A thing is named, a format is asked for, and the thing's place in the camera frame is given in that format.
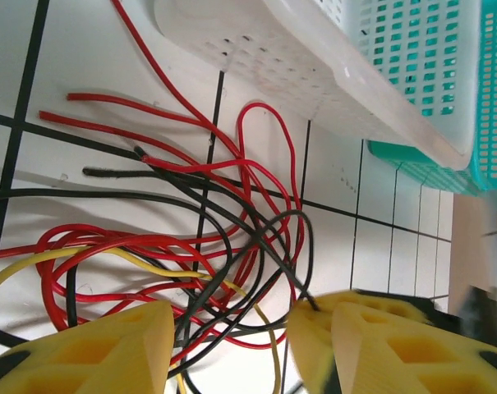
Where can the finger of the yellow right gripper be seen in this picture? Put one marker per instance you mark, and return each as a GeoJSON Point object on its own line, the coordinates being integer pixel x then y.
{"type": "Point", "coordinates": [429, 312]}

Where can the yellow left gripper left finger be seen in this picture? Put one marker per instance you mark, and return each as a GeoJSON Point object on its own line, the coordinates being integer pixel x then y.
{"type": "Point", "coordinates": [108, 357]}

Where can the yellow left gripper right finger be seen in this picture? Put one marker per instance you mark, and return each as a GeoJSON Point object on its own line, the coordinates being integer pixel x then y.
{"type": "Point", "coordinates": [396, 361]}

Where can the teal plastic basket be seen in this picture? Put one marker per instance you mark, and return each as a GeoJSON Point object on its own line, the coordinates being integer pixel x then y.
{"type": "Point", "coordinates": [494, 82]}

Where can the white plastic basket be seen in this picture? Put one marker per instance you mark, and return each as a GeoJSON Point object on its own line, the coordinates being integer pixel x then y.
{"type": "Point", "coordinates": [293, 53]}

